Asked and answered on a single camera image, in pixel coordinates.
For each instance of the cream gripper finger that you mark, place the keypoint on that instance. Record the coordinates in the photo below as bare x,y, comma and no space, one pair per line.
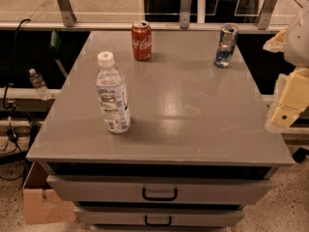
276,43
290,99

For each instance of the clear plastic water bottle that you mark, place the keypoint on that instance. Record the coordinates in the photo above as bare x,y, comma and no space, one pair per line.
112,94

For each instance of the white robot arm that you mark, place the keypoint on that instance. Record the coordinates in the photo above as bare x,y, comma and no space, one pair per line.
296,48

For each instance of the blue silver redbull can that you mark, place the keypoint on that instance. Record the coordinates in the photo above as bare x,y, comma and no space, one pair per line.
227,42

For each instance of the red coca-cola can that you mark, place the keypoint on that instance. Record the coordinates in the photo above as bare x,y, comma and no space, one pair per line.
141,40

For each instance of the small water bottle background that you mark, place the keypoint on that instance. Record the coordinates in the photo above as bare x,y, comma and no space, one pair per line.
39,85

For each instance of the grey drawer cabinet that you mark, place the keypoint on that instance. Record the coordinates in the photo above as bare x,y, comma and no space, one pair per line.
189,119

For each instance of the lower grey drawer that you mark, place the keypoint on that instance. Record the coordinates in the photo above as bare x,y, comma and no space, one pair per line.
157,216

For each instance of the grey drawer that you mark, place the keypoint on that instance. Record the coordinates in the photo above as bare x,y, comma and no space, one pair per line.
158,190
157,216

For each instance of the upper grey drawer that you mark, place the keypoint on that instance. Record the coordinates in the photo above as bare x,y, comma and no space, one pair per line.
158,190

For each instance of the cardboard box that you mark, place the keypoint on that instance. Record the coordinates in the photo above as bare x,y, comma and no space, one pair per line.
42,205

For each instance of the right metal bracket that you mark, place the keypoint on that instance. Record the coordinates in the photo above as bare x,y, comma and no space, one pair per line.
263,20

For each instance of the metal bracket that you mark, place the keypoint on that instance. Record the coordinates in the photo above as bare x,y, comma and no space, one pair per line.
263,20
67,13
185,10

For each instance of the middle metal bracket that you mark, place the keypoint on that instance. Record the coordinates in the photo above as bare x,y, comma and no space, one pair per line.
185,10

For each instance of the left metal bracket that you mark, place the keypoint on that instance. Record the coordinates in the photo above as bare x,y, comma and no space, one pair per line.
67,13

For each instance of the green handled tool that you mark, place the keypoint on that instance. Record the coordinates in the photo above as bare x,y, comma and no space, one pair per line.
53,47

